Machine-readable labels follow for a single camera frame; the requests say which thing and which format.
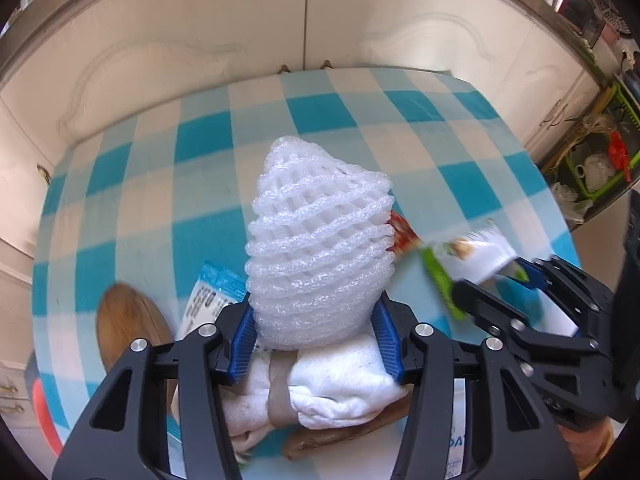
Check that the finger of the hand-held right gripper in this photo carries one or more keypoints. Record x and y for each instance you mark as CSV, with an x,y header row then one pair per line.
x,y
570,285
487,307

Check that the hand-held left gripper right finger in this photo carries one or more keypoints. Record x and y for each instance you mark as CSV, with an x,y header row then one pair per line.
x,y
387,346

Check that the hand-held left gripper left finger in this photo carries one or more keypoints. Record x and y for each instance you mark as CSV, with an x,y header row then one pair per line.
x,y
242,341

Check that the small green snack packet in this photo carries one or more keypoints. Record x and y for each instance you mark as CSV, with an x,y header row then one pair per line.
x,y
440,270

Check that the white cloth bundle with tape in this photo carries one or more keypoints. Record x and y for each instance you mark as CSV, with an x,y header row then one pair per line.
x,y
340,390

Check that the brown cut vegetable half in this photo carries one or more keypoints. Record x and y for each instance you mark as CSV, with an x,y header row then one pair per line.
x,y
130,325

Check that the white foam fruit net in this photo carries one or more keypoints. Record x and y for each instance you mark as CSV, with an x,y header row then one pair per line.
x,y
320,240

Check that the person's right hand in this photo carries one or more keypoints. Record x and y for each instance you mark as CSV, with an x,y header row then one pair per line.
x,y
587,447

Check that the green white snack packet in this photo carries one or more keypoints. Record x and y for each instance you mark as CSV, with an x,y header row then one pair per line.
x,y
205,292

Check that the green dish rack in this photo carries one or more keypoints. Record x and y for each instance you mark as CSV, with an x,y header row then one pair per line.
x,y
600,195

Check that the brown peel piece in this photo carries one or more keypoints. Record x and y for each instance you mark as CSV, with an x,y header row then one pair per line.
x,y
330,437

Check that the red snack wrapper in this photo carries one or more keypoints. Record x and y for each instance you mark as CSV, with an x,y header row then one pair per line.
x,y
402,235

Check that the white teapot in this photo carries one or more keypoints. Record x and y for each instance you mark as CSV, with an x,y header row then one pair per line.
x,y
597,172

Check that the white blue bottle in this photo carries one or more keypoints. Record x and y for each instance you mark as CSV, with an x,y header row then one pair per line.
x,y
457,440

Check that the red plastic item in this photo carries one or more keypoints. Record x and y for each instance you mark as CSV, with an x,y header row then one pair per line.
x,y
619,152

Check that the cream cabinet door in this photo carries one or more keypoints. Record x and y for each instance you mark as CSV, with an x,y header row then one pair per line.
x,y
425,25
560,110
20,160
175,45

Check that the blue white checkered tablecloth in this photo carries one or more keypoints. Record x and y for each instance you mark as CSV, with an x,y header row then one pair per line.
x,y
320,115

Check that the black round grill rack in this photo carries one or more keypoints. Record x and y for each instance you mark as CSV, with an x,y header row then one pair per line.
x,y
611,12

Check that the steel pot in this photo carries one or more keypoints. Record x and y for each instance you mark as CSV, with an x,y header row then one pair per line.
x,y
582,5

